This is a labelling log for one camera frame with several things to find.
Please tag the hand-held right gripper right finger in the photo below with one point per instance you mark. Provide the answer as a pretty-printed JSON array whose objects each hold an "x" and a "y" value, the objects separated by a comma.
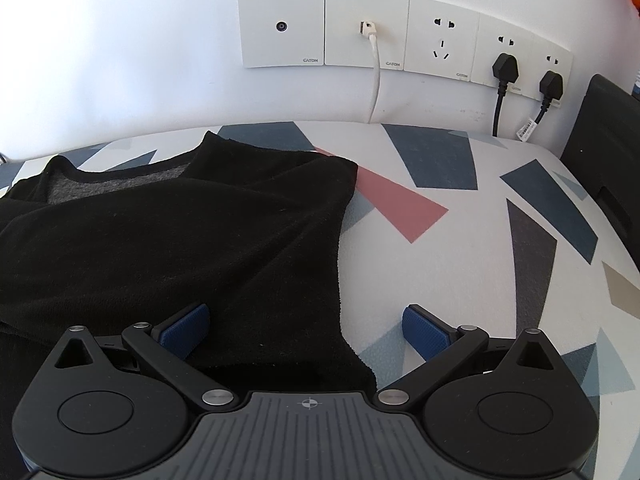
[{"x": 425, "y": 332}]

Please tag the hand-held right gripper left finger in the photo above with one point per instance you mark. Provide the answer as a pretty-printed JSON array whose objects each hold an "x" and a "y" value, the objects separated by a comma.
[{"x": 185, "y": 330}]

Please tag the black fleece sweater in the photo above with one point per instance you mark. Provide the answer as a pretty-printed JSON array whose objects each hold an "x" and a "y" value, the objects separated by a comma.
[{"x": 175, "y": 240}]

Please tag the patterned ironing board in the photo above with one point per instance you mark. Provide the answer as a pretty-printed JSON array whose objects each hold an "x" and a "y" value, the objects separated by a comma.
[{"x": 450, "y": 270}]

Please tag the black box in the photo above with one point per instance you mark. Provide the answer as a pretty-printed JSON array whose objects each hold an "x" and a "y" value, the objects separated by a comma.
[{"x": 605, "y": 140}]

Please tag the black power plug with tag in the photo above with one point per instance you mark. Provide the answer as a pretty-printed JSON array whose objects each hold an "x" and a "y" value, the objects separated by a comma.
[{"x": 550, "y": 85}]

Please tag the white power socket plate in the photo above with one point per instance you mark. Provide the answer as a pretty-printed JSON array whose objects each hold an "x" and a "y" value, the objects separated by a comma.
[
  {"x": 425, "y": 35},
  {"x": 560, "y": 60},
  {"x": 485, "y": 35}
]

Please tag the white network outlet plate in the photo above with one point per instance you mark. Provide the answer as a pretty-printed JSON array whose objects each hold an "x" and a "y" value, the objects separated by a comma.
[{"x": 345, "y": 45}]

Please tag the white coaxial outlet plate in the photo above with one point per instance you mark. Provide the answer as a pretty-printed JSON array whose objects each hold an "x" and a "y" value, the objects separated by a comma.
[{"x": 260, "y": 35}]

